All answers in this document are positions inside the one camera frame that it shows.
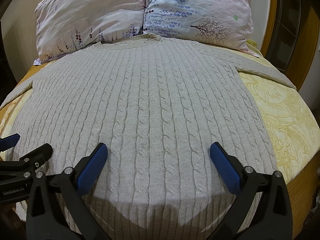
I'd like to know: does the grey cable-knit sweater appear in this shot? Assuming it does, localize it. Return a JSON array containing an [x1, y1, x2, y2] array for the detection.
[[0, 32, 297, 240]]

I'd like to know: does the yellow patterned bedspread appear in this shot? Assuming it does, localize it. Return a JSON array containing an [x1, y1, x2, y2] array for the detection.
[[0, 39, 320, 240]]

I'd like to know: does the pink floral left pillow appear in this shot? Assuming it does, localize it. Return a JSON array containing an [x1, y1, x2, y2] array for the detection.
[[35, 0, 145, 63]]

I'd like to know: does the blue floral right pillow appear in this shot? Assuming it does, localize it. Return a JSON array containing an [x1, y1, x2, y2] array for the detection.
[[143, 0, 258, 57]]

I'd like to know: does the wooden door frame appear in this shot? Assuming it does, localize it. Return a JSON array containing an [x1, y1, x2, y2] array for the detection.
[[260, 0, 319, 89]]

